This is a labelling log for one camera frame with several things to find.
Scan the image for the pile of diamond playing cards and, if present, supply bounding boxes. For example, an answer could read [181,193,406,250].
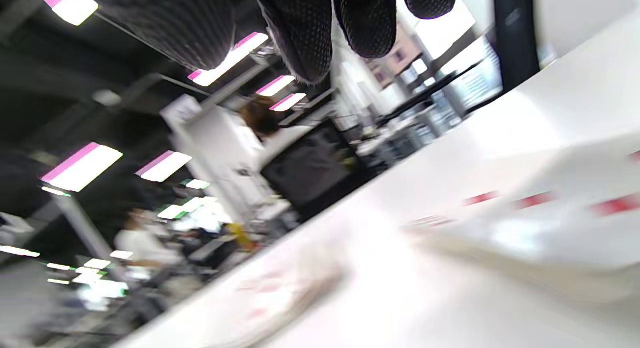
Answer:
[405,133,640,304]

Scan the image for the ceiling light panel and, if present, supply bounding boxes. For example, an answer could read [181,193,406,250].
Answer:
[256,75,296,97]
[187,32,269,86]
[41,142,123,192]
[269,92,307,112]
[135,150,192,183]
[42,0,99,26]

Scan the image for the glass window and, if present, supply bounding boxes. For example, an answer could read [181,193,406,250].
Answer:
[452,38,503,106]

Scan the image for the person's right hand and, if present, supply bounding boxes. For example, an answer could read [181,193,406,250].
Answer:
[80,0,459,85]

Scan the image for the black pillar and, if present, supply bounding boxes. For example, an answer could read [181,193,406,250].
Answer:
[492,0,542,91]

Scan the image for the pile of heart playing cards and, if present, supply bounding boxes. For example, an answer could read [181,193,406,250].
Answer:
[200,256,348,348]

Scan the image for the three of diamonds playing card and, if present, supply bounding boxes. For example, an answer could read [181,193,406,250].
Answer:
[407,133,640,269]

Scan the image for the black mesh office chair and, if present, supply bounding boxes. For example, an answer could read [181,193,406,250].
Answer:
[260,119,373,221]

